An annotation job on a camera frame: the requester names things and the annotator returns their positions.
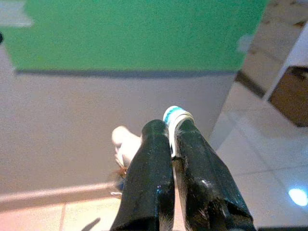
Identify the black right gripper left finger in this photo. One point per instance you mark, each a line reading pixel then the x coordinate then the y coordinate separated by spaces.
pixel 149 178

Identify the white shelf unit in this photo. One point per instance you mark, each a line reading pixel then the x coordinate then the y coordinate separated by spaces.
pixel 297 50

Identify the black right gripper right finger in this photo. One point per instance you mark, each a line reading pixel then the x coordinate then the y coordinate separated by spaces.
pixel 204 183

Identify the brown storage box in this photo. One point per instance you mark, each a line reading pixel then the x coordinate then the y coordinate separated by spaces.
pixel 292 96

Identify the white wall outlet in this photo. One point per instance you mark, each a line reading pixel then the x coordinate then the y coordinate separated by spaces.
pixel 244 43

